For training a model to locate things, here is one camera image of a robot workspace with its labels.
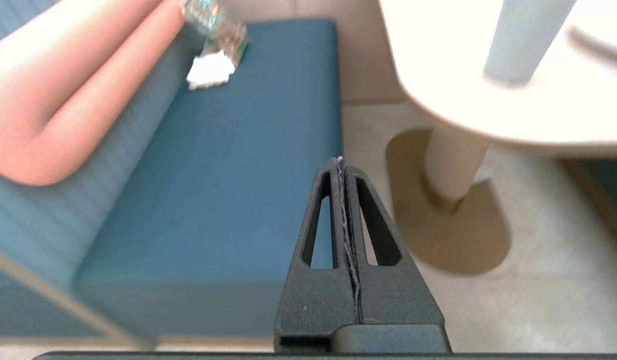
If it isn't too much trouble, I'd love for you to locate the pink bolster cushion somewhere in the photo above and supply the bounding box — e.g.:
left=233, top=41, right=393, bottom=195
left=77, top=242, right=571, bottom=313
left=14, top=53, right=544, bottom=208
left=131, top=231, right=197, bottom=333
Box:
left=0, top=0, right=187, bottom=187

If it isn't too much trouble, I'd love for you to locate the green snack packet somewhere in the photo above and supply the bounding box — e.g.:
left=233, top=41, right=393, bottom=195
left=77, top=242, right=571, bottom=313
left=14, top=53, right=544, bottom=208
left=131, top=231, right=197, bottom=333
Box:
left=181, top=0, right=249, bottom=66

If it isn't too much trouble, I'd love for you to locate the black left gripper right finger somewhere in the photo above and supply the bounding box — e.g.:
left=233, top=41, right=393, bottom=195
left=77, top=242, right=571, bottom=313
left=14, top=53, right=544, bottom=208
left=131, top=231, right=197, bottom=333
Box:
left=341, top=160, right=447, bottom=326

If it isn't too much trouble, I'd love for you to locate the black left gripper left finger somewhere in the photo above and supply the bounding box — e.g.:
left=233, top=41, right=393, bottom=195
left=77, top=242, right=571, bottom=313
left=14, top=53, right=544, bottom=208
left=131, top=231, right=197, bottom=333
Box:
left=273, top=157, right=362, bottom=353

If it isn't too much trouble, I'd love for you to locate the white napkin stack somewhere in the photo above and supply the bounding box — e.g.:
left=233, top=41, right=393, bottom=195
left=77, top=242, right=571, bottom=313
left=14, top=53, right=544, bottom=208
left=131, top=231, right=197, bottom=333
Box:
left=186, top=50, right=237, bottom=92

